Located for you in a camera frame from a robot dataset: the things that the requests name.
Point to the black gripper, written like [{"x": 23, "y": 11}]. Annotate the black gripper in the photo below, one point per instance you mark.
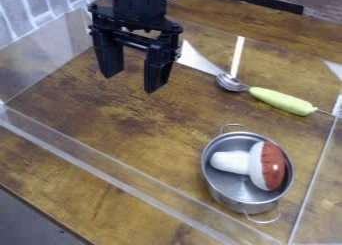
[{"x": 152, "y": 34}]

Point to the plush brown white mushroom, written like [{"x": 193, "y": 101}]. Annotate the plush brown white mushroom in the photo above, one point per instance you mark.
[{"x": 262, "y": 163}]

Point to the silver metal pot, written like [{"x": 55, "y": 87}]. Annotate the silver metal pot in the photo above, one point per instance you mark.
[{"x": 233, "y": 190}]

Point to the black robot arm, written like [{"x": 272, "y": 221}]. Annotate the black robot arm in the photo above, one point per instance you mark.
[{"x": 144, "y": 8}]

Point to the black bar in background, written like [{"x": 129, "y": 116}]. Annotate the black bar in background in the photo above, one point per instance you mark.
[{"x": 278, "y": 5}]

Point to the spoon with green handle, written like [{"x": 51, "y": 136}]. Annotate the spoon with green handle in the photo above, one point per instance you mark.
[{"x": 277, "y": 99}]

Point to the clear acrylic enclosure wall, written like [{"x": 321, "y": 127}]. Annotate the clear acrylic enclosure wall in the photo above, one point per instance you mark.
[{"x": 105, "y": 157}]

